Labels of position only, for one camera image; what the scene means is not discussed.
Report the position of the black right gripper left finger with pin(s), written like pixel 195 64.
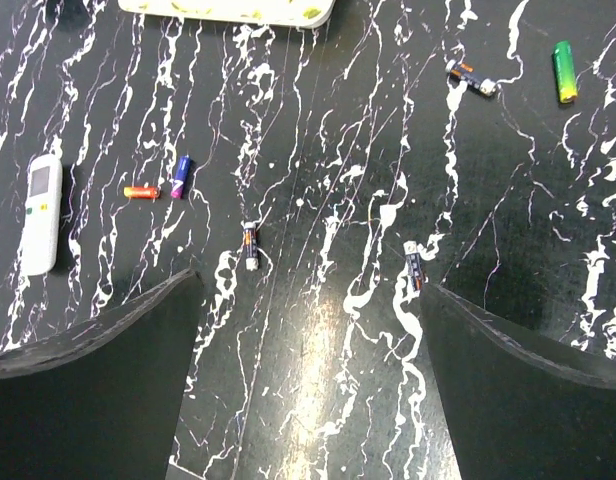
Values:
pixel 101 400

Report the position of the floral serving tray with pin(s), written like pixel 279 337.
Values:
pixel 305 14

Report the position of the green AA battery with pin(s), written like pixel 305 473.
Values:
pixel 565 74

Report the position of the red orange AAA battery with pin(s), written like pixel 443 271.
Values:
pixel 135 192

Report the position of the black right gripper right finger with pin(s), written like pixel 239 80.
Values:
pixel 518 405

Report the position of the blue purple AAA battery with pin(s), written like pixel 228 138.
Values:
pixel 180 177

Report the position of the black orange battery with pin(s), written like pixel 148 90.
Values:
pixel 414 265
pixel 250 245
pixel 463 72

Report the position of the white remote control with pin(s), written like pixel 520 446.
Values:
pixel 39 241

